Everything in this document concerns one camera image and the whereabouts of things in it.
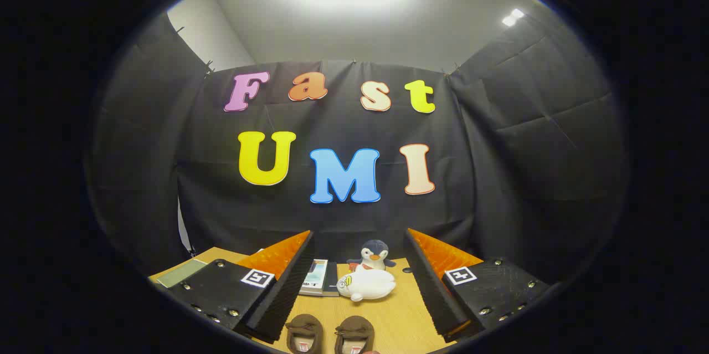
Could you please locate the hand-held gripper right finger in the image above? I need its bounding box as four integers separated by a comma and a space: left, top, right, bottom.
406, 228, 552, 343

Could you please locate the white teal-cover book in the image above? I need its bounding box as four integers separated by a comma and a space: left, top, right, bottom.
299, 259, 330, 296

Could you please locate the white round plush toy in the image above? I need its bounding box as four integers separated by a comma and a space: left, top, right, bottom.
336, 265, 397, 302

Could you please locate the brown fuzzy shoe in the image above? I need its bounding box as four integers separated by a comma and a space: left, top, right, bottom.
334, 315, 376, 354
285, 314, 324, 354

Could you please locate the black backdrop cloth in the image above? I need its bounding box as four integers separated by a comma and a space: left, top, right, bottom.
89, 11, 629, 288

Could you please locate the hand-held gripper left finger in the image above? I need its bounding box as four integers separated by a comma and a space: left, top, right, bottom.
166, 230, 316, 345

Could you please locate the black book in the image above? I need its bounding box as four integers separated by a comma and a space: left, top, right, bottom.
323, 261, 340, 297

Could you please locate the penguin plush toy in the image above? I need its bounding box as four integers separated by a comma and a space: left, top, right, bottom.
347, 239, 397, 270

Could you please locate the green fabric storage box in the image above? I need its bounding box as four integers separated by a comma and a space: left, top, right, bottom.
156, 258, 208, 288

